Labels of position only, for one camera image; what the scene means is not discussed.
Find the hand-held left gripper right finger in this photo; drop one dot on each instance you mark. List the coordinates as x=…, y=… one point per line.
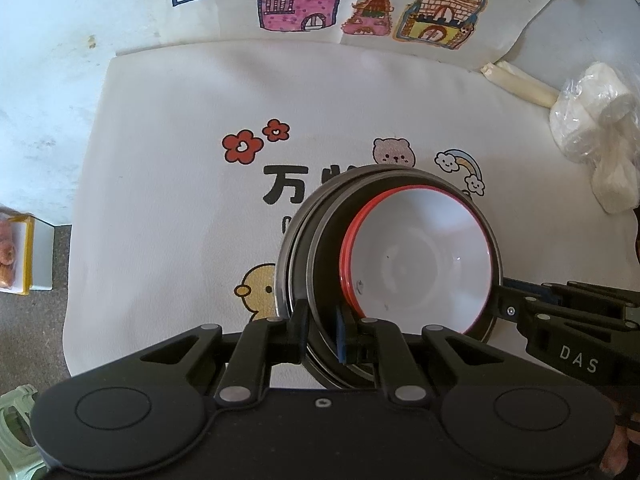
x=344, y=337

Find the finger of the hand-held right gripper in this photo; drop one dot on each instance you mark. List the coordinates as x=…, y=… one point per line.
x=542, y=291
x=515, y=310

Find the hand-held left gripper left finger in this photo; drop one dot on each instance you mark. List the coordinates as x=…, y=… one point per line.
x=300, y=332

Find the steel bowl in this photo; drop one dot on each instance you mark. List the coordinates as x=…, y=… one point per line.
x=325, y=260

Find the white bowl with red rim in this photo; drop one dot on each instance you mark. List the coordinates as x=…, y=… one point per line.
x=345, y=260
x=415, y=260

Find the person's right hand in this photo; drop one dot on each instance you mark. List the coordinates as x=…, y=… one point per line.
x=627, y=450

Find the clear plastic bag of white items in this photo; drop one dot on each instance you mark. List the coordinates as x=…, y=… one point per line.
x=600, y=110

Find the rolled white paper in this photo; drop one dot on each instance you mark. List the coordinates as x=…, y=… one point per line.
x=525, y=80
x=492, y=74

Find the white printed cloth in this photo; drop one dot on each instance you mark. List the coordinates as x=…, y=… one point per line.
x=165, y=160

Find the yellow snack box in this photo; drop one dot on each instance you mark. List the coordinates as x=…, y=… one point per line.
x=25, y=255

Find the pale green plastic object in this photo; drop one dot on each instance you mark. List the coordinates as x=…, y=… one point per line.
x=12, y=425

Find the drawing of colourful houses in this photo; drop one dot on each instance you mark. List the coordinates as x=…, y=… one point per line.
x=225, y=5

